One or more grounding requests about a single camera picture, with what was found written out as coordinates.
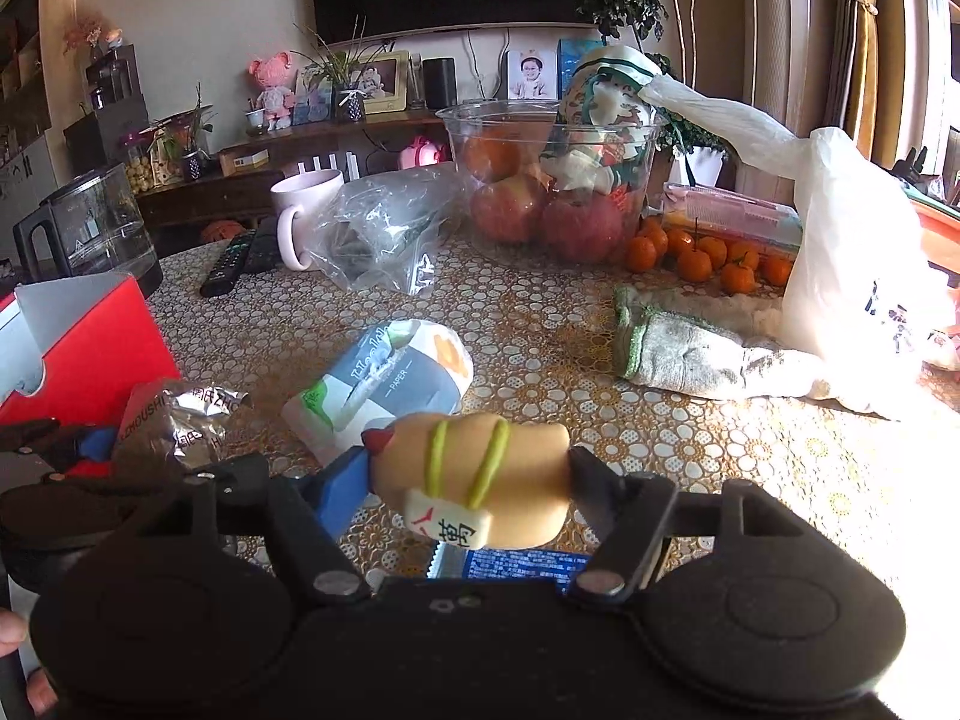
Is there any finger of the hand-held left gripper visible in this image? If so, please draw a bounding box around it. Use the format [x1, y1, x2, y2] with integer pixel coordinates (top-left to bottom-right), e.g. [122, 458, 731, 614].
[0, 465, 192, 515]
[0, 418, 117, 466]

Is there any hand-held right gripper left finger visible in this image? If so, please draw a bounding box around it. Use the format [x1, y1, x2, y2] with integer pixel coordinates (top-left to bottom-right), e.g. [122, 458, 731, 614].
[180, 448, 383, 607]

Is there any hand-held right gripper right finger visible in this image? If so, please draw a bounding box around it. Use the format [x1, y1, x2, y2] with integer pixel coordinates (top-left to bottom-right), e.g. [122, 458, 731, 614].
[568, 448, 796, 605]

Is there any red cardboard box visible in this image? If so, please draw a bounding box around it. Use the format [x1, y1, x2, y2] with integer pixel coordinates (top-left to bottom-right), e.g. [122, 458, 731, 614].
[0, 272, 185, 428]

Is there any silver foil snack bag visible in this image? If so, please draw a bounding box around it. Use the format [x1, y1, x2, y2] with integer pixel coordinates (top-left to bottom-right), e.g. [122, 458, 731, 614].
[112, 379, 252, 473]

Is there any yellow squishy toy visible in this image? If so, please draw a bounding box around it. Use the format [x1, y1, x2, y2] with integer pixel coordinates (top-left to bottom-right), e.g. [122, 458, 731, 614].
[362, 412, 575, 550]

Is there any lace-patterned desktop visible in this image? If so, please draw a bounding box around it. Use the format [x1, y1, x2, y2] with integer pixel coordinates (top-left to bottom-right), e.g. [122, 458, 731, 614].
[142, 232, 960, 691]

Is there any person's left hand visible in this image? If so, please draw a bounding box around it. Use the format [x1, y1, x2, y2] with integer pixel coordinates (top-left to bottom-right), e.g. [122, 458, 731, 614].
[0, 606, 59, 719]

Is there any tissue pack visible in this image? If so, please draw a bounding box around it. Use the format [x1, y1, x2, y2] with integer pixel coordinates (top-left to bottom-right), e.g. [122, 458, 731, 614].
[281, 319, 475, 466]

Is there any blue snack packet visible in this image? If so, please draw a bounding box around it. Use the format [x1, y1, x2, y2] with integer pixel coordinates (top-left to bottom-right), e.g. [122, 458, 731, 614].
[427, 544, 593, 578]

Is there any green-edged white towel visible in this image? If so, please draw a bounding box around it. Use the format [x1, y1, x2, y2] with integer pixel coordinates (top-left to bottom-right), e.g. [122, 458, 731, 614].
[613, 285, 833, 400]

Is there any black glass kettle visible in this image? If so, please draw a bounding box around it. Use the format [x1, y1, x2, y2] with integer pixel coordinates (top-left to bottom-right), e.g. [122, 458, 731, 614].
[11, 163, 164, 299]

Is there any black remote control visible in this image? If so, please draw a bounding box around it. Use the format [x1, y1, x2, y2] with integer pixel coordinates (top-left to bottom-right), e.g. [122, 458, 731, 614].
[244, 216, 282, 275]
[199, 229, 260, 299]

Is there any pile of tangerines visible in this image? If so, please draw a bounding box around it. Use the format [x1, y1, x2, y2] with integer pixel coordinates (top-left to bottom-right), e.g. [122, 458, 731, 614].
[625, 216, 796, 296]

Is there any clear plastic bag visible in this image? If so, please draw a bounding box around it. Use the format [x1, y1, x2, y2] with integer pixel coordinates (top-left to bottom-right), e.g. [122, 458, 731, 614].
[307, 163, 470, 295]

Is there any red apple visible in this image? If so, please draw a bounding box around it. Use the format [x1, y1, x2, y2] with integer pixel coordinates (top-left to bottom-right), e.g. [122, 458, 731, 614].
[540, 191, 638, 263]
[469, 174, 548, 245]

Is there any pink mug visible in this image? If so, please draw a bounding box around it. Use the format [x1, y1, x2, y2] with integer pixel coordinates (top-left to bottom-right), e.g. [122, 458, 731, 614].
[270, 169, 346, 272]

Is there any jar of yellow snacks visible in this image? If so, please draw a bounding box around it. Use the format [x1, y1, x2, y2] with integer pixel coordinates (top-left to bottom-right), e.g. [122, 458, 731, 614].
[120, 131, 162, 192]

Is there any small leafy plant pot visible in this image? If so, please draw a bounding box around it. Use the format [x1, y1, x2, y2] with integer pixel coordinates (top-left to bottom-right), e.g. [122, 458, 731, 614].
[146, 86, 218, 181]

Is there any pink clear-wrapped package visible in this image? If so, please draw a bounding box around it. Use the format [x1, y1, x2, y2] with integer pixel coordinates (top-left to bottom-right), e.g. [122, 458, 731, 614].
[664, 181, 803, 241]

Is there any yellow flat box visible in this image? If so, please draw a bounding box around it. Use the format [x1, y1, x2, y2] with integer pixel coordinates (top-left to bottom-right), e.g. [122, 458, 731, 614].
[217, 146, 271, 176]

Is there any white router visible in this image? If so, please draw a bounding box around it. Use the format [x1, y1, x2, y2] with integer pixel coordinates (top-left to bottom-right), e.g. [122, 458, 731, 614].
[296, 154, 361, 181]

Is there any clear plastic bowl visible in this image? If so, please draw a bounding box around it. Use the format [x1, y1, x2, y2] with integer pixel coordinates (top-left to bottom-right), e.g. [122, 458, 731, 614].
[435, 97, 668, 265]

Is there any black appliance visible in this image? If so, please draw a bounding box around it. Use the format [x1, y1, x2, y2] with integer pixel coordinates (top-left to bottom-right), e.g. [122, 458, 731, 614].
[64, 45, 151, 173]

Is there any white plastic bag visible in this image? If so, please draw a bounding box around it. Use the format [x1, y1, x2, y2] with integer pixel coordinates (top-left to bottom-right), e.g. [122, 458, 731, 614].
[641, 75, 960, 421]

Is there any pink toy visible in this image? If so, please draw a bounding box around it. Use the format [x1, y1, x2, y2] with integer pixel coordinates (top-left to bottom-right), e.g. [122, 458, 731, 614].
[397, 136, 449, 168]

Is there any wooden tv cabinet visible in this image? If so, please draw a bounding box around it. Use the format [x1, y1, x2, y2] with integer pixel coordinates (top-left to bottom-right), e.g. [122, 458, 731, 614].
[135, 109, 466, 226]

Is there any orange fruit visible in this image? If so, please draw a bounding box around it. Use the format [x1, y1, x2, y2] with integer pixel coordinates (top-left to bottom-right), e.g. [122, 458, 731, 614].
[459, 126, 524, 185]

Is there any small grass plant pot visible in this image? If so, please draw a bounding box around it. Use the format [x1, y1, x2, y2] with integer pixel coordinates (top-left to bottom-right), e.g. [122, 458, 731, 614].
[292, 19, 391, 125]

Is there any pink plush doll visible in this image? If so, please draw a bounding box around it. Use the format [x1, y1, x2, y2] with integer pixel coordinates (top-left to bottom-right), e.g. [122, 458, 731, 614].
[249, 52, 297, 132]

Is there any green white patterned bag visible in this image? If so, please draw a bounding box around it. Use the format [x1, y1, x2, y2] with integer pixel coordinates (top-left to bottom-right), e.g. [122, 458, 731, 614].
[540, 45, 665, 192]

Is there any black speaker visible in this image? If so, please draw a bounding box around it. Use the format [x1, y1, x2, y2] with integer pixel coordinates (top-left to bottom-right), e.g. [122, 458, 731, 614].
[422, 56, 458, 110]

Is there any baby portrait photo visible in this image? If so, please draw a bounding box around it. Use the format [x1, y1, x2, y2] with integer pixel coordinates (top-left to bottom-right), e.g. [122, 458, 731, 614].
[508, 49, 560, 101]

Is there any blue picture box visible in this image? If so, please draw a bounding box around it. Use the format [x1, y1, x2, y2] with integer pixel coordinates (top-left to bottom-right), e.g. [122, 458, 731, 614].
[557, 37, 605, 91]

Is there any beige sheer curtain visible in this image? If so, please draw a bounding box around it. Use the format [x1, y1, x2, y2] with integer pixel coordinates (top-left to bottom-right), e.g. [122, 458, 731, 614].
[739, 0, 856, 140]

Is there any yellow curtain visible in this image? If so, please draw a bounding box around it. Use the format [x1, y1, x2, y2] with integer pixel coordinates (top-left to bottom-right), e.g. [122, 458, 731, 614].
[832, 0, 901, 162]

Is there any wooden wall shelf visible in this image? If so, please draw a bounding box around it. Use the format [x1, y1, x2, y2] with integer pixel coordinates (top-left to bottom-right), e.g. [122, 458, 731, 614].
[0, 0, 76, 188]

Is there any small blue photo frame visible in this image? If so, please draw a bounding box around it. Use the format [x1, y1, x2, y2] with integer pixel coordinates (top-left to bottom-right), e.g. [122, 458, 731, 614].
[294, 67, 335, 127]

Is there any cream photo frame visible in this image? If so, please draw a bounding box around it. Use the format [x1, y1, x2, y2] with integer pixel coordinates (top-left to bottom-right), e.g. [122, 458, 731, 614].
[349, 51, 411, 115]

